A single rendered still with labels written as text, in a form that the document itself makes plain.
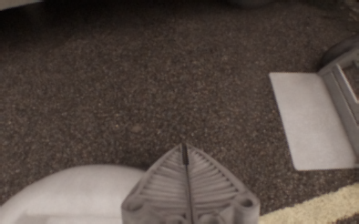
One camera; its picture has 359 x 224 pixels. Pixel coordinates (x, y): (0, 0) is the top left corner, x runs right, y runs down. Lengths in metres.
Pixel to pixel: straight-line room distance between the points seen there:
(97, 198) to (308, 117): 0.99
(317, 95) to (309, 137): 0.29
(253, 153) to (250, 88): 0.37
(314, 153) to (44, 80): 1.61
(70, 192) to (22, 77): 1.05
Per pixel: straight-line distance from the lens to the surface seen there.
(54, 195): 0.43
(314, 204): 0.92
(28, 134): 1.08
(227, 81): 0.86
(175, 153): 0.16
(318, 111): 1.06
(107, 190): 0.37
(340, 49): 1.15
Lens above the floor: 0.67
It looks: 69 degrees down
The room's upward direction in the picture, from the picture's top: 1 degrees counter-clockwise
